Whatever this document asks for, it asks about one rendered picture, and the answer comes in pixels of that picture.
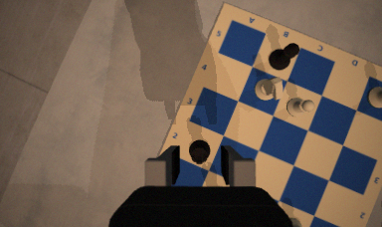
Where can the blue and tan chessboard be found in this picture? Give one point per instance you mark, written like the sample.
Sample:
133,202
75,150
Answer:
323,168

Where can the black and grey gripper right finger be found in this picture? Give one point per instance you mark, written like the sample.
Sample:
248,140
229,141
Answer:
236,170

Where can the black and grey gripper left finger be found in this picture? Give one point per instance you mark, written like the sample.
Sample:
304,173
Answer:
163,170

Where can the white pawn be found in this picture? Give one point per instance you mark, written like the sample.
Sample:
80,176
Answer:
297,107
295,222

